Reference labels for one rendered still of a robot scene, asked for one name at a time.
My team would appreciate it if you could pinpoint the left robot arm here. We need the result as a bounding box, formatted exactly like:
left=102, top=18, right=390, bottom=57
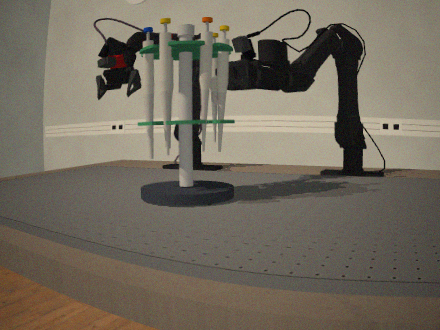
left=258, top=24, right=384, bottom=177

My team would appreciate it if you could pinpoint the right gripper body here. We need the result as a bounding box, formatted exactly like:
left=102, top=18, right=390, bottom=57
left=103, top=54, right=139, bottom=90

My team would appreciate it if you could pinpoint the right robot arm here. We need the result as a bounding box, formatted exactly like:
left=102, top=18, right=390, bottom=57
left=97, top=32, right=223, bottom=171

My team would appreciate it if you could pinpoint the white pipette with blue button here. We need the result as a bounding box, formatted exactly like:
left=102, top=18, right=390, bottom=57
left=143, top=27, right=154, bottom=159

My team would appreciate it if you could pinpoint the white pipette with yellow button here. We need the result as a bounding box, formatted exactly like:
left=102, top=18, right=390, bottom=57
left=159, top=18, right=175, bottom=155
left=217, top=25, right=230, bottom=152

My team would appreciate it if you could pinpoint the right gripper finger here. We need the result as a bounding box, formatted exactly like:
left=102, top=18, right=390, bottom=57
left=96, top=75, right=107, bottom=100
left=127, top=71, right=142, bottom=97

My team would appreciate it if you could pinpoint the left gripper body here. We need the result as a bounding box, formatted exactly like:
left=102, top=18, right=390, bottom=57
left=233, top=39, right=271, bottom=90

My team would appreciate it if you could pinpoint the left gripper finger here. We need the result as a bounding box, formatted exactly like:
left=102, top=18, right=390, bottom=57
left=227, top=68, right=234, bottom=90
left=228, top=59, right=249, bottom=89

